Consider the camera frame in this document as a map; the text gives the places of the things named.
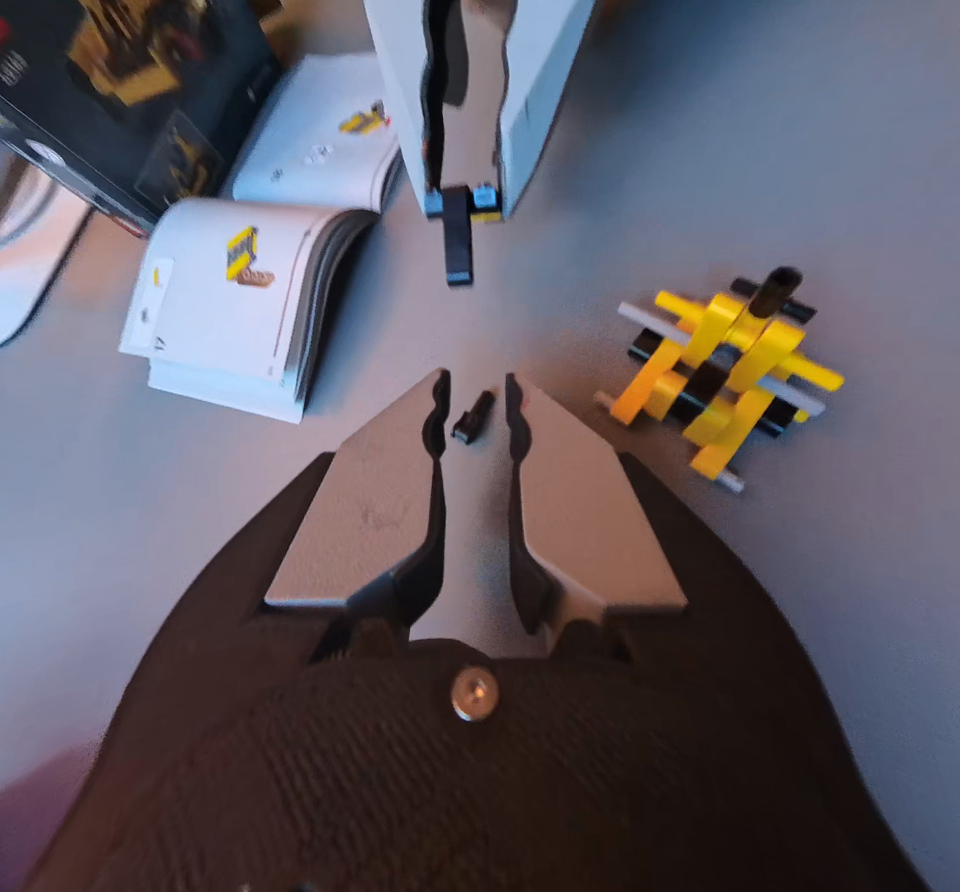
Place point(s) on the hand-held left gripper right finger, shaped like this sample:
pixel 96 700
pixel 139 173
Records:
pixel 592 524

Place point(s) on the pale rounded object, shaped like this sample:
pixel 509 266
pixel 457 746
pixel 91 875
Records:
pixel 30 269

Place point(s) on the dark lego box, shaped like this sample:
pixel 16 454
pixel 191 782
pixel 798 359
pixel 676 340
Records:
pixel 135 59

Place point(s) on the yellow lego assembly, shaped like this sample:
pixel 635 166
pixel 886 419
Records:
pixel 720 374

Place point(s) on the open lego instruction booklet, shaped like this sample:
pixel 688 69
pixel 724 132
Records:
pixel 217 307

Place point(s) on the black lego assembly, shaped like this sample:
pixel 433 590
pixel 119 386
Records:
pixel 457 239

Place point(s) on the small black lego pin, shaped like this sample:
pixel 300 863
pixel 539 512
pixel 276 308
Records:
pixel 472 418

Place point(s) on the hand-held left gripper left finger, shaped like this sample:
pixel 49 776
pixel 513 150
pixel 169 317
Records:
pixel 360 517

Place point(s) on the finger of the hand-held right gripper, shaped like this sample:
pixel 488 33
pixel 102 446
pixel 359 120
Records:
pixel 547 44
pixel 397 44

